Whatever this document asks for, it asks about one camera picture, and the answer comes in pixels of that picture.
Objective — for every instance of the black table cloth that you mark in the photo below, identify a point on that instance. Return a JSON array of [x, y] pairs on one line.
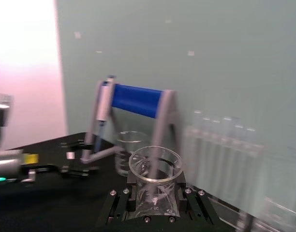
[[56, 205]]

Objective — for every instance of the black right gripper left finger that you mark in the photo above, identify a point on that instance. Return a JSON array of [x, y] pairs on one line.
[[121, 205]]

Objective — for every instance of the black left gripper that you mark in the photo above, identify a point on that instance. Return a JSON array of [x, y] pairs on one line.
[[46, 168]]

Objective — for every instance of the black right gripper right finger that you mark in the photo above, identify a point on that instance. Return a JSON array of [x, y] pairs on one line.
[[194, 205]]

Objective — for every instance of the grey and blue pipette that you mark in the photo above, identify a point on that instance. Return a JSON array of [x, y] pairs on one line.
[[105, 104]]

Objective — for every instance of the clear test tube rack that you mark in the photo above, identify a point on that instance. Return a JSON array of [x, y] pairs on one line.
[[220, 154]]

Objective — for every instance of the clear plastic case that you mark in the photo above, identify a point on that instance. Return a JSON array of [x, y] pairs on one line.
[[273, 212]]

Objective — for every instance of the clear glass beaker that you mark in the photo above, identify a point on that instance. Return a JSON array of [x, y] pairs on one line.
[[125, 147], [154, 193]]

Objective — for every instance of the grey stand with blue bar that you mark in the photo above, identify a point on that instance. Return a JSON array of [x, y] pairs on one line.
[[138, 100]]

